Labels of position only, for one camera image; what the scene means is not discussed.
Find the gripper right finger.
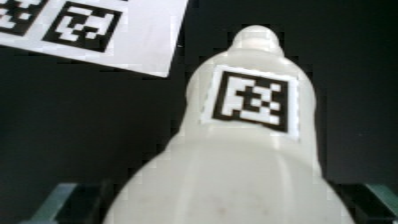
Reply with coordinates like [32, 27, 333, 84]
[340, 184, 398, 224]

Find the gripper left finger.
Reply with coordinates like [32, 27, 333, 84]
[18, 182, 114, 224]

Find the white lamp bulb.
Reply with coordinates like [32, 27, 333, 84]
[103, 25, 356, 224]

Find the white marker sheet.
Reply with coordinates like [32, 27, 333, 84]
[0, 0, 189, 77]

